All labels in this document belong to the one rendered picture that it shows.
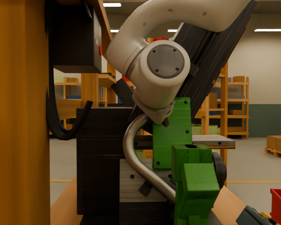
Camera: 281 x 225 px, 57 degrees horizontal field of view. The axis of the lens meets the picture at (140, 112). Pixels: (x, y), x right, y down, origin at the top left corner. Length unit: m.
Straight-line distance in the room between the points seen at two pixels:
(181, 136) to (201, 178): 0.32
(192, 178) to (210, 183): 0.03
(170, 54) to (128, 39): 0.09
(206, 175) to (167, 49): 0.22
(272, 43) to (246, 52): 0.99
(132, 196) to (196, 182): 0.34
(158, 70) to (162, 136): 0.37
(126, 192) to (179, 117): 0.26
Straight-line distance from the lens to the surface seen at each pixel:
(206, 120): 3.44
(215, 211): 0.95
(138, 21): 0.48
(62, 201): 1.10
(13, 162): 0.56
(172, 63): 0.43
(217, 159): 0.52
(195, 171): 0.46
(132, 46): 0.47
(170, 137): 0.76
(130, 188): 0.77
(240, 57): 10.54
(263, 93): 10.74
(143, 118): 0.71
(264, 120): 10.76
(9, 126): 0.55
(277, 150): 7.10
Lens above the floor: 1.25
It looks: 2 degrees down
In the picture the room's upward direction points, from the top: straight up
